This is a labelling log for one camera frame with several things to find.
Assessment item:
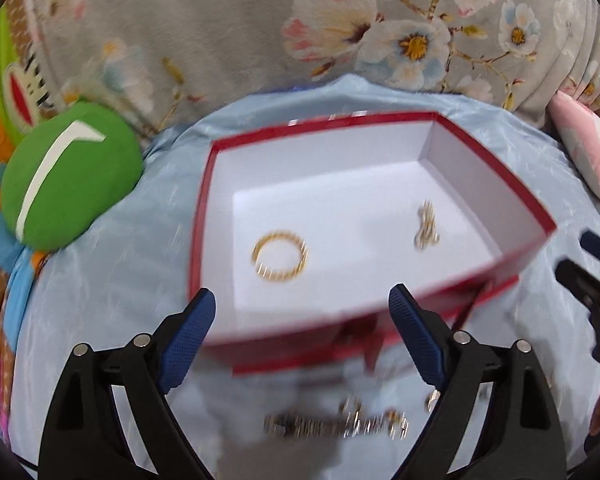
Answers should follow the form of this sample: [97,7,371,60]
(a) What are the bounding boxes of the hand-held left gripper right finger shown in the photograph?
[388,283,568,480]

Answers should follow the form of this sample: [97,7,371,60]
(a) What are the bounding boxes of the light blue cloth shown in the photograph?
[7,74,600,480]

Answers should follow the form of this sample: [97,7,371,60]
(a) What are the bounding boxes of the black beaded bracelet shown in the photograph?
[340,399,411,439]

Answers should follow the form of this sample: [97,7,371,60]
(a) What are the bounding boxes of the gold dangling earrings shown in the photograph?
[414,200,441,251]

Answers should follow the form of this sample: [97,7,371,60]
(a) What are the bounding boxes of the gold bangle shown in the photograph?
[251,230,309,281]

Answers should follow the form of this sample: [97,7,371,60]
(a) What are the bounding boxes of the pink printed pillow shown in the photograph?
[549,91,600,207]

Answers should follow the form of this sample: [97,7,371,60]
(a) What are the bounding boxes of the red cardboard box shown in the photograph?
[187,111,558,376]

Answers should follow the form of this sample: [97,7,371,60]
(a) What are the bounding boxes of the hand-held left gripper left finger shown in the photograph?
[39,287,217,480]

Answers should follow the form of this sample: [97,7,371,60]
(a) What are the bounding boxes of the colourful printed play mat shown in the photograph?
[0,0,81,441]

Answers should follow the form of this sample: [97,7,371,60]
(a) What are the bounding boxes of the grey floral blanket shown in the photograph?
[20,0,600,133]

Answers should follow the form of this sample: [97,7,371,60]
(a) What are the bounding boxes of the green round cushion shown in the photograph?
[0,100,145,252]

